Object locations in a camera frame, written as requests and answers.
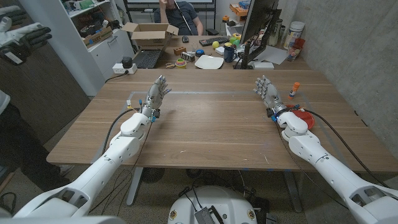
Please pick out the white paper sheet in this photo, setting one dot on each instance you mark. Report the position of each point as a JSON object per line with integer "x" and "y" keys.
{"x": 273, "y": 55}

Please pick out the standing person black trousers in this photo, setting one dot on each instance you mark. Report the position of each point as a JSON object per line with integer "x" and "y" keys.
{"x": 15, "y": 140}

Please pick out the blue round object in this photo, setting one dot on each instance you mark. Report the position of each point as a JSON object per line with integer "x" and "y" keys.
{"x": 200, "y": 53}

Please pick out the white plate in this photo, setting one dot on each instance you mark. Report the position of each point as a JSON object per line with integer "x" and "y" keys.
{"x": 209, "y": 62}

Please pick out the orange storage box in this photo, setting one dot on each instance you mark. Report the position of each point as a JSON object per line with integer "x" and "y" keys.
{"x": 238, "y": 9}

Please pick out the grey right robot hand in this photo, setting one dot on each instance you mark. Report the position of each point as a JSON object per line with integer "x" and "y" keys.
{"x": 270, "y": 93}

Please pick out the operator right gloved hand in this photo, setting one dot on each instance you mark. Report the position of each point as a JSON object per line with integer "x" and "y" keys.
{"x": 25, "y": 39}

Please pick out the yellow ball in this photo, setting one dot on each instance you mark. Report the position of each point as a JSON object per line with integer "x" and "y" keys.
{"x": 215, "y": 44}

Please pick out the black laptop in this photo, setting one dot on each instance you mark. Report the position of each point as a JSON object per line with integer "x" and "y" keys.
{"x": 147, "y": 58}

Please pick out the open cardboard box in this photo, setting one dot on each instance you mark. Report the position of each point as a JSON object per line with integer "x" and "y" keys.
{"x": 149, "y": 39}

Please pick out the white power strip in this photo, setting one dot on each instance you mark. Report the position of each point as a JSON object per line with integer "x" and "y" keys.
{"x": 119, "y": 69}

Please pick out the white cylindrical canister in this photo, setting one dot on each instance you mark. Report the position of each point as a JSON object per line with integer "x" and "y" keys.
{"x": 293, "y": 32}

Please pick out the flat white box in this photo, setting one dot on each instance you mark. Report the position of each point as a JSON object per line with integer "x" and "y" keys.
{"x": 263, "y": 65}

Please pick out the orange toy brick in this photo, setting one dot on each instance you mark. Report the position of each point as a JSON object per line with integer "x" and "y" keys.
{"x": 179, "y": 51}

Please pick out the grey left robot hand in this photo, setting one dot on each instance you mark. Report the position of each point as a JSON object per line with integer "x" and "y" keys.
{"x": 154, "y": 96}

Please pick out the black keyboard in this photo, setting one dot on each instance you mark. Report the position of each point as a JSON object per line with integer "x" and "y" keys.
{"x": 214, "y": 40}

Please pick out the orange capped glue stick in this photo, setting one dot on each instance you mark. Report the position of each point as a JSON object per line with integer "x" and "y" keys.
{"x": 293, "y": 91}

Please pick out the seated person dark shirt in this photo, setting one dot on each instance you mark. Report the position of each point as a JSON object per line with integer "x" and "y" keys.
{"x": 180, "y": 15}

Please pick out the black round floor stand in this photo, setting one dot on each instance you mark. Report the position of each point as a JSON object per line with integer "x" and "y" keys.
{"x": 154, "y": 175}

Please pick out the black chair armrest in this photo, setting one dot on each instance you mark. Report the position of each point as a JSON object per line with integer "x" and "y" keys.
{"x": 212, "y": 31}

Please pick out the black computer monitor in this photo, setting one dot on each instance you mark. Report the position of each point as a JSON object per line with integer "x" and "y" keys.
{"x": 258, "y": 18}

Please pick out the black power adapter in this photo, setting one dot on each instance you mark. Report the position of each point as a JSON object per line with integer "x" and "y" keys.
{"x": 127, "y": 62}

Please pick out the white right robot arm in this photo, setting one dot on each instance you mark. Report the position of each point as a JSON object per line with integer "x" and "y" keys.
{"x": 329, "y": 169}

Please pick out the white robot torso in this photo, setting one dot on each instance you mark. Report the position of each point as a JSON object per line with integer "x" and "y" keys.
{"x": 224, "y": 202}

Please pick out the colourful stacking cups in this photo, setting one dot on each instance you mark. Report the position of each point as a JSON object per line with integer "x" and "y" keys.
{"x": 181, "y": 63}

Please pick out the small white container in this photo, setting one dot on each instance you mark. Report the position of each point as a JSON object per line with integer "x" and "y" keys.
{"x": 219, "y": 50}

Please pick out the grey finned device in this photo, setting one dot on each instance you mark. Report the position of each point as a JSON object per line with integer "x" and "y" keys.
{"x": 204, "y": 216}

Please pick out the striped small box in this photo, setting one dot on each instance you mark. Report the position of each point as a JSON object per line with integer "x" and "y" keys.
{"x": 188, "y": 56}

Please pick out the dark blue mug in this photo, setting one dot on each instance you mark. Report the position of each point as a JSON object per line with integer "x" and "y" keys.
{"x": 229, "y": 54}

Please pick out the white shelf cabinet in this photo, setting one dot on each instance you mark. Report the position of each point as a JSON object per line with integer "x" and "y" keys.
{"x": 105, "y": 56}

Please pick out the red bowl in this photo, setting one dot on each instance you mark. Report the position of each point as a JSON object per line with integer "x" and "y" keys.
{"x": 306, "y": 118}

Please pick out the operator left gloved hand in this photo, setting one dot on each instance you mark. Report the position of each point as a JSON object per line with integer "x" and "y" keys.
{"x": 17, "y": 14}

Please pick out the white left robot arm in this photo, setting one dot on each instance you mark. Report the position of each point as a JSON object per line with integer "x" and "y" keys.
{"x": 102, "y": 168}

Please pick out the brown cardboard shelf box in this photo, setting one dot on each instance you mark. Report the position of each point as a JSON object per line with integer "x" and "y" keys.
{"x": 98, "y": 36}

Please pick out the dark computer mouse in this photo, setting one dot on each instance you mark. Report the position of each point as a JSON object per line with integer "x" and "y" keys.
{"x": 185, "y": 39}

